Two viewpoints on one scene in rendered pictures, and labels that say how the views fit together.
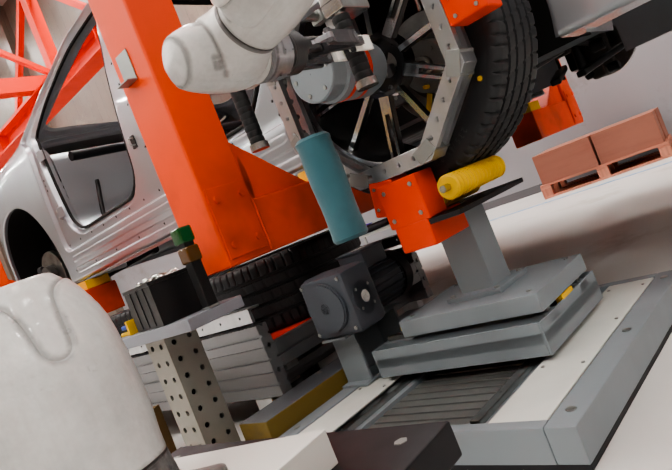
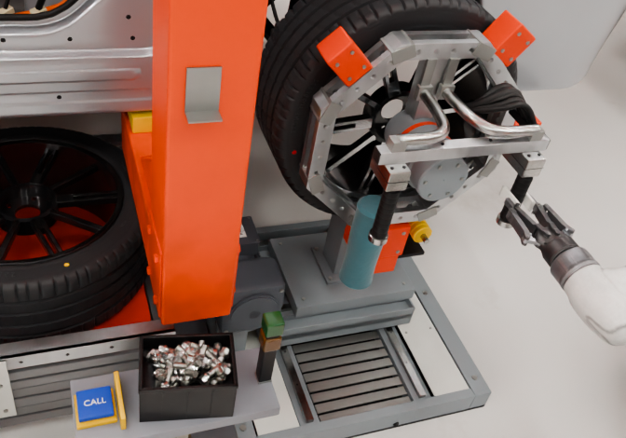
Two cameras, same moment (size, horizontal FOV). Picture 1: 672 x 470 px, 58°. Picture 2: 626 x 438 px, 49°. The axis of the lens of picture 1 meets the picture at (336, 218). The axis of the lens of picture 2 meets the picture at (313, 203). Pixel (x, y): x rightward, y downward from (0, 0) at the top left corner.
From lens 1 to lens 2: 2.08 m
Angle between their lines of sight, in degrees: 74
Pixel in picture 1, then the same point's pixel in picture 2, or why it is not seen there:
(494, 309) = (383, 297)
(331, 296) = (270, 305)
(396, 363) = (285, 338)
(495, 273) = not seen: hidden behind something
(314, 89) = (437, 191)
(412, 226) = (383, 259)
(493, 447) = (441, 409)
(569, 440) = (483, 398)
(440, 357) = (330, 331)
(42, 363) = not seen: outside the picture
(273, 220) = not seen: hidden behind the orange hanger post
